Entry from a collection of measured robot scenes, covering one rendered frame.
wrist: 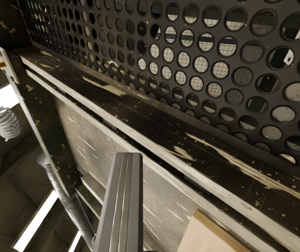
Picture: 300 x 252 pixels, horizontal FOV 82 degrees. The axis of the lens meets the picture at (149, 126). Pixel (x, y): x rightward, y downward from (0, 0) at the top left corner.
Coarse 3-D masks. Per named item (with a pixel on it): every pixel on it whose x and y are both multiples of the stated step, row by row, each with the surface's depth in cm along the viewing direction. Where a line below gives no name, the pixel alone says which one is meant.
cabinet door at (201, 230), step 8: (192, 216) 35; (200, 216) 35; (192, 224) 37; (200, 224) 35; (208, 224) 34; (216, 224) 34; (192, 232) 38; (200, 232) 36; (208, 232) 34; (216, 232) 33; (224, 232) 33; (184, 240) 43; (192, 240) 40; (200, 240) 38; (208, 240) 35; (216, 240) 33; (224, 240) 32; (232, 240) 32; (184, 248) 45; (192, 248) 42; (200, 248) 39; (208, 248) 37; (216, 248) 35; (224, 248) 33; (232, 248) 31; (240, 248) 31
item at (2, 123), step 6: (0, 108) 55; (6, 108) 58; (0, 114) 54; (6, 114) 60; (12, 114) 59; (0, 120) 55; (6, 120) 61; (12, 120) 62; (18, 120) 61; (0, 126) 56; (6, 126) 57; (12, 126) 58; (18, 126) 61; (0, 132) 58; (6, 132) 58; (18, 132) 62; (6, 138) 64
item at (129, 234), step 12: (132, 156) 10; (132, 168) 9; (132, 180) 9; (132, 192) 8; (132, 204) 8; (132, 216) 7; (120, 228) 7; (132, 228) 7; (120, 240) 6; (132, 240) 6
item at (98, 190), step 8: (88, 176) 86; (88, 184) 83; (96, 184) 83; (96, 192) 80; (104, 192) 80; (144, 232) 68; (144, 240) 65; (152, 240) 65; (144, 248) 64; (152, 248) 63; (160, 248) 64
